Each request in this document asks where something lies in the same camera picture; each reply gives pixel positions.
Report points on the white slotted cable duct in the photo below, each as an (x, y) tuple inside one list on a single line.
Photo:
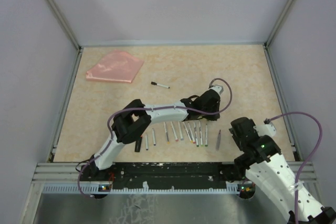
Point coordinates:
[(102, 189)]

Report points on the pink plastic bag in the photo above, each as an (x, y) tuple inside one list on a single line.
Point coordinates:
[(117, 66)]

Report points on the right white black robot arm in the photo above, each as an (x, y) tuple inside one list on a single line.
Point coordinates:
[(263, 164)]

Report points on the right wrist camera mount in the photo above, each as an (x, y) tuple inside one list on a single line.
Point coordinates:
[(267, 128)]

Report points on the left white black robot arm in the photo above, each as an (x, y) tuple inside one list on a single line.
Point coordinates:
[(128, 125)]

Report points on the blue capped marker pen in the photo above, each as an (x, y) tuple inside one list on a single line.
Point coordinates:
[(146, 142)]

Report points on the orange capped black highlighter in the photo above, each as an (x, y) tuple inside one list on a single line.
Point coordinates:
[(138, 144)]

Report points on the orange white marker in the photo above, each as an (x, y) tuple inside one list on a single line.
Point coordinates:
[(166, 133)]

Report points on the aluminium frame rail right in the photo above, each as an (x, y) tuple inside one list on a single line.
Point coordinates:
[(279, 22)]

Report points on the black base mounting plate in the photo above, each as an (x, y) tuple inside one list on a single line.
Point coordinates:
[(203, 175)]

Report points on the magenta capped marker pen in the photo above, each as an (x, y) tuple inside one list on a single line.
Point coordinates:
[(191, 133)]

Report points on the grey capped marker pen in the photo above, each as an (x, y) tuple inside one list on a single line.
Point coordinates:
[(218, 140)]

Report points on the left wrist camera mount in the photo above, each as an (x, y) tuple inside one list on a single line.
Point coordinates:
[(217, 88)]

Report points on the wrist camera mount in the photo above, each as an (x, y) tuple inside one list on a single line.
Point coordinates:
[(217, 88), (267, 128)]

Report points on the aluminium frame rail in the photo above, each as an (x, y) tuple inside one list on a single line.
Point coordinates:
[(63, 23), (279, 22)]

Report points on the black capped white marker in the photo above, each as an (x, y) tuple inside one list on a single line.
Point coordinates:
[(160, 85)]

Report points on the pink capped marker pen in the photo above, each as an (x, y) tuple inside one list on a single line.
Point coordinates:
[(174, 132)]

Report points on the dark green capped marker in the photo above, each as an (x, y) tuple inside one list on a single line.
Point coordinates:
[(196, 134)]

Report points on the green capped marker pen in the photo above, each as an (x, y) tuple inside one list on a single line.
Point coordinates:
[(206, 135)]

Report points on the lavender marker pen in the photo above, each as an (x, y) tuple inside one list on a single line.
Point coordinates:
[(180, 131)]

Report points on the aluminium frame rail left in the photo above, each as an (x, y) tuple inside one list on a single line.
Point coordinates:
[(63, 23)]

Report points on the light green capped marker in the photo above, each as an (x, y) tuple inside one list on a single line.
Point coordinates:
[(200, 133)]

